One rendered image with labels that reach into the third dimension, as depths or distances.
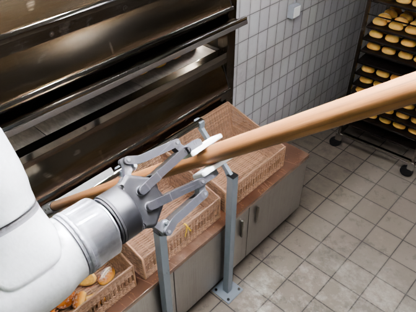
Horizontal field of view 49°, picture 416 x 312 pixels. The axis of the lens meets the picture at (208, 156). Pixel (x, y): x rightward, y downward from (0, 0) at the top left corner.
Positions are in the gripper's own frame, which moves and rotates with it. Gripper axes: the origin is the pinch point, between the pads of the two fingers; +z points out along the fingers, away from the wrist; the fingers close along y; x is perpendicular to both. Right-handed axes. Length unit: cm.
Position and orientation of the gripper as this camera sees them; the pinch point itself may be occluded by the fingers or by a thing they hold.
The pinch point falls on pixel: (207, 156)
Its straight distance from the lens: 73.6
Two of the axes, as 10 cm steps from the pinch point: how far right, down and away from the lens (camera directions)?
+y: 4.7, 8.7, 1.3
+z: 6.9, -4.5, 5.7
